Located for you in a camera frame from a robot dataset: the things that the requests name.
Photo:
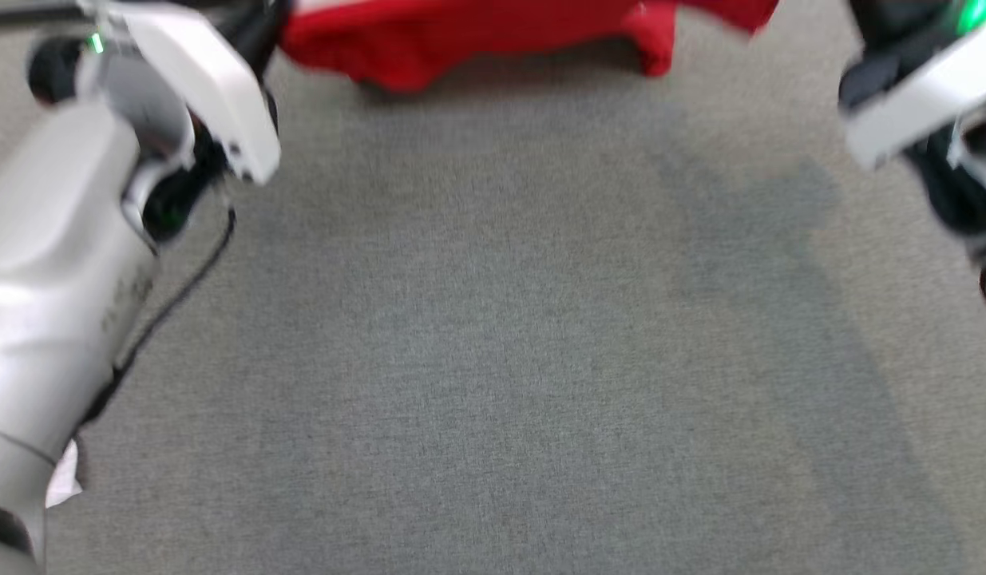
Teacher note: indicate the red shorts with white stripe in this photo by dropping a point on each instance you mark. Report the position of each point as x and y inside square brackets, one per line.
[500, 32]

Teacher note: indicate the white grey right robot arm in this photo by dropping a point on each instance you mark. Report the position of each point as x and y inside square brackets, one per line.
[964, 200]

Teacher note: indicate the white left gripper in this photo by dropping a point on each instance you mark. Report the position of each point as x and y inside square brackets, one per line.
[197, 88]

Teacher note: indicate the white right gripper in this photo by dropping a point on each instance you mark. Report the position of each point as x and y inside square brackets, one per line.
[924, 96]

